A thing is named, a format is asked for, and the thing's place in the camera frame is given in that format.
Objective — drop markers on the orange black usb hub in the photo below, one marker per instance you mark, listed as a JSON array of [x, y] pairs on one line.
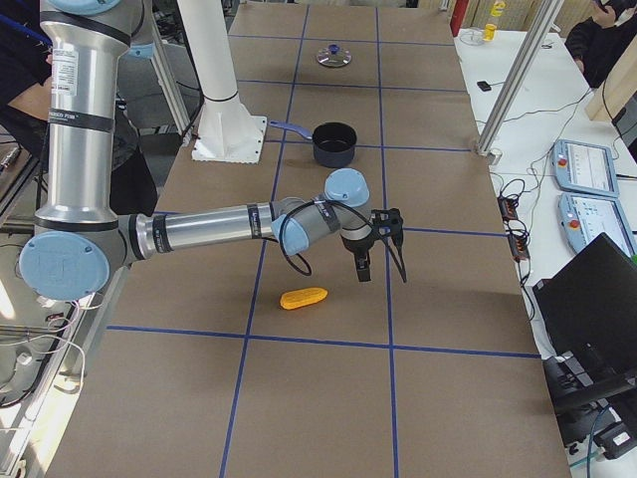
[[508, 208]]

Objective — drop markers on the lower blue teach pendant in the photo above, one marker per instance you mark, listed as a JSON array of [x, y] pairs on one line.
[[585, 216]]

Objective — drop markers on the upper blue teach pendant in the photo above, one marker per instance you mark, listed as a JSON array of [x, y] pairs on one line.
[[583, 167]]

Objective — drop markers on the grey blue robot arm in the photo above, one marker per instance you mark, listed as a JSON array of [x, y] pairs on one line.
[[71, 264]]

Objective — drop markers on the yellow corn cob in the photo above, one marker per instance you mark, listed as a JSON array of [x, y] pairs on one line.
[[300, 298]]

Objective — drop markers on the glass lid with blue knob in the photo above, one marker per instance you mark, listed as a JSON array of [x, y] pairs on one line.
[[333, 56]]

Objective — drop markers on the blue saucepan with long handle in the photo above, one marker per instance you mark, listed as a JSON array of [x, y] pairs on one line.
[[333, 142]]

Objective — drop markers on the black laptop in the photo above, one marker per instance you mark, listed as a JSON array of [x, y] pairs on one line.
[[592, 301]]

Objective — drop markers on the aluminium frame post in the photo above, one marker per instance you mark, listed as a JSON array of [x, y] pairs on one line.
[[540, 26]]

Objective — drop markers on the yellow cup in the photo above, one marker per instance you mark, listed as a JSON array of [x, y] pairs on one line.
[[489, 32]]

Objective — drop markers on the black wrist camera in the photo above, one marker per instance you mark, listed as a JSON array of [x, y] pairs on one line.
[[389, 223]]

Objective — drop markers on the blue teach pendant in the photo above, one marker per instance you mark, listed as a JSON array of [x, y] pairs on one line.
[[583, 167], [585, 216]]

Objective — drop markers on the person in black clothes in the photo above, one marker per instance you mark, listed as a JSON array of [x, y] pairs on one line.
[[58, 85]]

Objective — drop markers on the small black square sensor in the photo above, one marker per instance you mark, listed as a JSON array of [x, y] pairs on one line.
[[484, 86]]

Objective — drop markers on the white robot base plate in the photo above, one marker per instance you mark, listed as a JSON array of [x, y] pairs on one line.
[[227, 132]]

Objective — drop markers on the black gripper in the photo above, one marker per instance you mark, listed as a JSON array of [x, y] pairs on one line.
[[357, 246]]

